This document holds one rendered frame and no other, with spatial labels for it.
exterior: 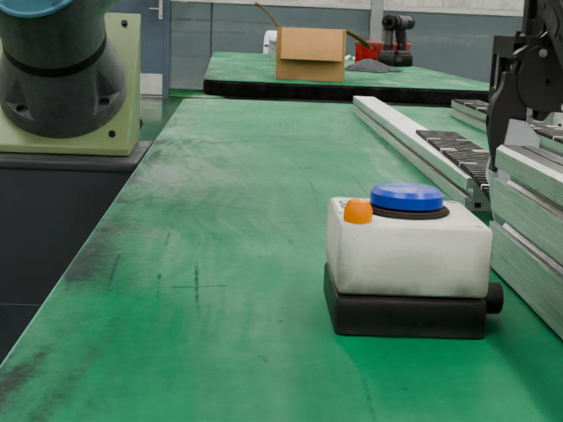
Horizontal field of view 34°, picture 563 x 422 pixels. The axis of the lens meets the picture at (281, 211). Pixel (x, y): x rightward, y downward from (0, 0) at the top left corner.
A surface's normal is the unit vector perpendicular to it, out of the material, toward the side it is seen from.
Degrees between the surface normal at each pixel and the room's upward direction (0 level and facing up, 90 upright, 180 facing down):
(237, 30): 90
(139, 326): 0
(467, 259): 90
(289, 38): 63
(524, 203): 90
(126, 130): 44
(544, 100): 90
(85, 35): 117
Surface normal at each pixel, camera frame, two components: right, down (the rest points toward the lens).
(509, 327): 0.04, -0.98
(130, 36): 0.07, -0.56
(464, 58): 0.05, 0.20
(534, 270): -1.00, -0.04
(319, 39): 0.03, -0.25
